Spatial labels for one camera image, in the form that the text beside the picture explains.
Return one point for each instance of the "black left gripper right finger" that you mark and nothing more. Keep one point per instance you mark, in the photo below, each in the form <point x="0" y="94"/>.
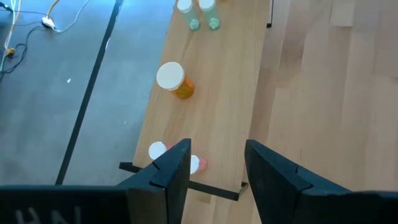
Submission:
<point x="270" y="183"/>

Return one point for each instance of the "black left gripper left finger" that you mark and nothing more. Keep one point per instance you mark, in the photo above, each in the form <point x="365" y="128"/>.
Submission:
<point x="174" y="174"/>

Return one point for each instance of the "red medicine bottle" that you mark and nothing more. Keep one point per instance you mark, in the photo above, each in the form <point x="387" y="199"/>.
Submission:
<point x="199" y="164"/>
<point x="157" y="150"/>

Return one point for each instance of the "large orange medicine bottle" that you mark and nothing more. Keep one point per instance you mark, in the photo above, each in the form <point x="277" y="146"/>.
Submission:
<point x="175" y="81"/>

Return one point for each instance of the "teal medicine bottle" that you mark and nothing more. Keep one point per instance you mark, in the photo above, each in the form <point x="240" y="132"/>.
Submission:
<point x="211" y="14"/>
<point x="188" y="12"/>

